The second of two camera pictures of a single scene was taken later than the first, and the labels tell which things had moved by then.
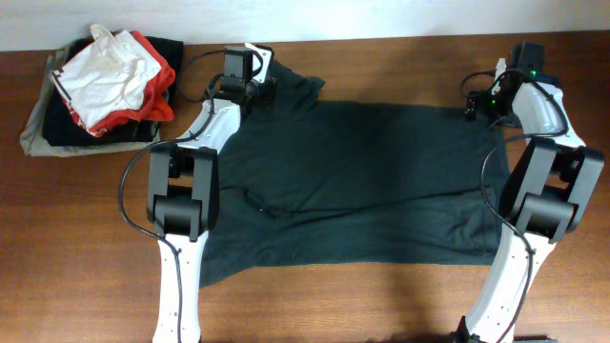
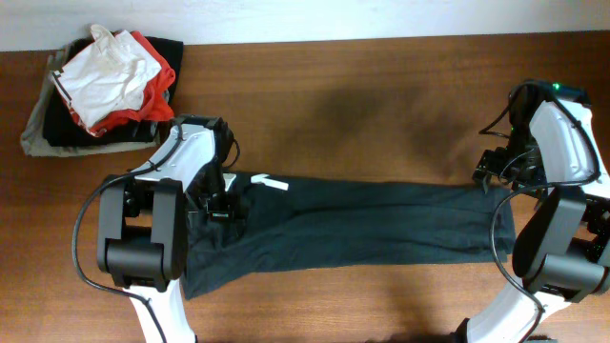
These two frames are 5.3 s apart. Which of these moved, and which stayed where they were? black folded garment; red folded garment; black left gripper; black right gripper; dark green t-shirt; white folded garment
Moved: black left gripper; dark green t-shirt; black right gripper
Stayed: black folded garment; white folded garment; red folded garment
